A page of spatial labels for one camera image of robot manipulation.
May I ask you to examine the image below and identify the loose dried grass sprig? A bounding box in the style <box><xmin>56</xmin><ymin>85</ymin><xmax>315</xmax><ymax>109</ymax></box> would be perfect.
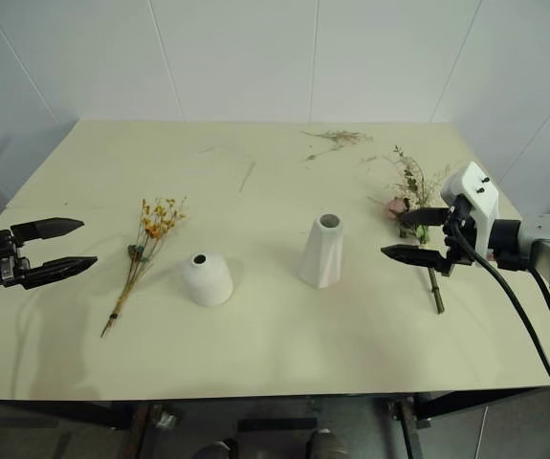
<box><xmin>299</xmin><ymin>129</ymin><xmax>374</xmax><ymax>164</ymax></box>

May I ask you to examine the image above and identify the dark rounded shape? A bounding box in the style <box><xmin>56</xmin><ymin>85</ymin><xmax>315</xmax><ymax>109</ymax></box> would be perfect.
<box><xmin>306</xmin><ymin>428</ymin><xmax>348</xmax><ymax>459</ymax></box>
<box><xmin>192</xmin><ymin>438</ymin><xmax>238</xmax><ymax>459</ymax></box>

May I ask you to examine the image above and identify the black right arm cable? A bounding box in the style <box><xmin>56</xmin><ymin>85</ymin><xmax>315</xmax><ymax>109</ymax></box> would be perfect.
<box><xmin>448</xmin><ymin>205</ymin><xmax>550</xmax><ymax>408</ymax></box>

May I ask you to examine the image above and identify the rusty table leg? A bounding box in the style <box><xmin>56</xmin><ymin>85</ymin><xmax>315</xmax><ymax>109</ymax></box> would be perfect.
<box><xmin>125</xmin><ymin>404</ymin><xmax>173</xmax><ymax>459</ymax></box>
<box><xmin>387</xmin><ymin>396</ymin><xmax>431</xmax><ymax>459</ymax></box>

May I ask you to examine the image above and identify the black table frame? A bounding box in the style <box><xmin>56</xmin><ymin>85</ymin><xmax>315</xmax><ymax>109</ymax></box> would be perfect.
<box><xmin>0</xmin><ymin>387</ymin><xmax>550</xmax><ymax>434</ymax></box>

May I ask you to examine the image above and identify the pink rose flower bunch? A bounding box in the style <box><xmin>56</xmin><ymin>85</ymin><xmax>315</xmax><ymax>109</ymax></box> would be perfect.
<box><xmin>366</xmin><ymin>144</ymin><xmax>451</xmax><ymax>316</ymax></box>

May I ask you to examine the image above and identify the yellow dried flower bunch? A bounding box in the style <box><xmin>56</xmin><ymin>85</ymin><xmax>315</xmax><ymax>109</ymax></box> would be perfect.
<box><xmin>99</xmin><ymin>195</ymin><xmax>189</xmax><ymax>339</ymax></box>

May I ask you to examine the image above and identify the tall white vase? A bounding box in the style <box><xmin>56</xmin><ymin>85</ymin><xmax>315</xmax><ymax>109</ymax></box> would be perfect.
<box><xmin>296</xmin><ymin>212</ymin><xmax>347</xmax><ymax>290</ymax></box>

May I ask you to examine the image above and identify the short white vase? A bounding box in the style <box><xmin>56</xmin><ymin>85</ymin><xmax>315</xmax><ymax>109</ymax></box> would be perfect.
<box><xmin>180</xmin><ymin>251</ymin><xmax>234</xmax><ymax>308</ymax></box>

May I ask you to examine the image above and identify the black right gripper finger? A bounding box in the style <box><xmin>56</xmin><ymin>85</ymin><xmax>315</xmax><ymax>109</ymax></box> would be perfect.
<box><xmin>398</xmin><ymin>206</ymin><xmax>449</xmax><ymax>227</ymax></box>
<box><xmin>380</xmin><ymin>244</ymin><xmax>449</xmax><ymax>274</ymax></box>

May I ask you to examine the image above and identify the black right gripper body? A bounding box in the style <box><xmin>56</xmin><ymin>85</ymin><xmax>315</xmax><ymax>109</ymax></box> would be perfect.
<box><xmin>440</xmin><ymin>194</ymin><xmax>478</xmax><ymax>277</ymax></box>

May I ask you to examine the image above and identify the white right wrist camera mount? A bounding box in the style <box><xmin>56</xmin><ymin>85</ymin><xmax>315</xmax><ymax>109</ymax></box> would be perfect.
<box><xmin>439</xmin><ymin>161</ymin><xmax>500</xmax><ymax>255</ymax></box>

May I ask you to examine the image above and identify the small loose dried twig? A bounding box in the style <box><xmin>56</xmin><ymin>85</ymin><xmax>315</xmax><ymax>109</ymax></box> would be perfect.
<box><xmin>237</xmin><ymin>161</ymin><xmax>257</xmax><ymax>193</ymax></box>

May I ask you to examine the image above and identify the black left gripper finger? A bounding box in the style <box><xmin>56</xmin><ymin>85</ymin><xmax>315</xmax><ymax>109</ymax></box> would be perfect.
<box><xmin>21</xmin><ymin>255</ymin><xmax>99</xmax><ymax>291</ymax></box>
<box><xmin>10</xmin><ymin>217</ymin><xmax>86</xmax><ymax>246</ymax></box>

